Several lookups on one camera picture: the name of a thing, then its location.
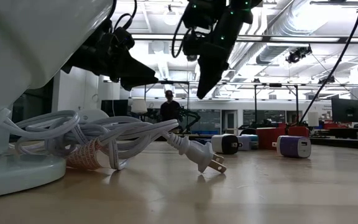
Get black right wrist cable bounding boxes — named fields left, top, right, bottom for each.
left=170, top=27, right=197, bottom=59

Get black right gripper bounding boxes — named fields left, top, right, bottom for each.
left=181, top=8, right=254, bottom=100

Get black ceiling track lights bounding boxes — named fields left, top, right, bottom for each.
left=285, top=45, right=313, bottom=65

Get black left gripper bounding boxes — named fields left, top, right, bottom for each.
left=85, top=37, right=159, bottom=92

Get black background screen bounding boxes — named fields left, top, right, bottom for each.
left=101, top=99, right=129, bottom=118

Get black computer monitor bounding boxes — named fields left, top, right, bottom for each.
left=331, top=96, right=358, bottom=123

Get red printed cord tag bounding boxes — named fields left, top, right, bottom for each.
left=65, top=139, right=104, bottom=170

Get white charger black face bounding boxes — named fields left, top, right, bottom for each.
left=211, top=133, right=243, bottom=156

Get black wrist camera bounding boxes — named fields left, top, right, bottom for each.
left=104, top=26, right=135, bottom=50
left=181, top=0, right=220, bottom=31

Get black overhead light bar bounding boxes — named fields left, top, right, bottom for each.
left=131, top=32, right=358, bottom=44

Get black table frame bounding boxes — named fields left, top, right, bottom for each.
left=154, top=133, right=358, bottom=151

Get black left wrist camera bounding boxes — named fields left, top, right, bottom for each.
left=104, top=26, right=135, bottom=50

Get light blue multiport charger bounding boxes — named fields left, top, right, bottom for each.
left=237, top=136, right=252, bottom=152

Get person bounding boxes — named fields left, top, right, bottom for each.
left=159, top=90, right=181, bottom=123

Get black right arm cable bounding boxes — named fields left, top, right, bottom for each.
left=299, top=0, right=358, bottom=124

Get white appliance with base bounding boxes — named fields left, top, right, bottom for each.
left=0, top=0, right=115, bottom=200

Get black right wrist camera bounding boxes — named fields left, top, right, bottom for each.
left=181, top=0, right=220, bottom=31

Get teal white small charger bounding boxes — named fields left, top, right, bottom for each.
left=242, top=134, right=260, bottom=150

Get purple white USB charger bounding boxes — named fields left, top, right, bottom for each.
left=272, top=134, right=312, bottom=159

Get red wall charger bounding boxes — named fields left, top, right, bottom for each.
left=255, top=127, right=287, bottom=151
left=287, top=125, right=310, bottom=138

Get white lamp power cord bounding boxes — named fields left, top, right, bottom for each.
left=0, top=108, right=227, bottom=174

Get black background rig frame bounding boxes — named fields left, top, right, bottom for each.
left=254, top=82, right=300, bottom=125
left=144, top=80, right=191, bottom=124

